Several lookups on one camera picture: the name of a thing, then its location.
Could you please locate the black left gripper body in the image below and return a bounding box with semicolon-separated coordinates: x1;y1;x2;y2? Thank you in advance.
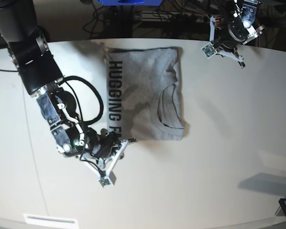
213;33;238;56

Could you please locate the blue plastic mount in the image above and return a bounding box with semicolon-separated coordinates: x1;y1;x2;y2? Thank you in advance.
98;0;162;6

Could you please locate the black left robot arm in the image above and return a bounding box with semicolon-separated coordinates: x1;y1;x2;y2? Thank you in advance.
210;0;264;61

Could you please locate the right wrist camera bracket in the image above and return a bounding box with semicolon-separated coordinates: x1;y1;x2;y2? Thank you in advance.
80;138;137;187

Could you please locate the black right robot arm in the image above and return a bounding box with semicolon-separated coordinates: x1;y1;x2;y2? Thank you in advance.
0;0;126;169

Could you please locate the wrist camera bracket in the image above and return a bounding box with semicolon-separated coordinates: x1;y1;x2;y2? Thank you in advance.
201;16;247;68
80;138;137;187

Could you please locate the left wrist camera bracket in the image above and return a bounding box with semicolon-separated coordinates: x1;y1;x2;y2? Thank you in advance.
201;16;247;68

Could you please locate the white label strip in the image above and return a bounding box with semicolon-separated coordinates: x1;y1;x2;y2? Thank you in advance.
23;213;78;225

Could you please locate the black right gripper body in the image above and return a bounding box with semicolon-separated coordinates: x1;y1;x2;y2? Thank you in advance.
88;128;121;167

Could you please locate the grey T-shirt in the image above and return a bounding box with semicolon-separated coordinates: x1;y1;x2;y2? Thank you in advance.
107;48;184;140

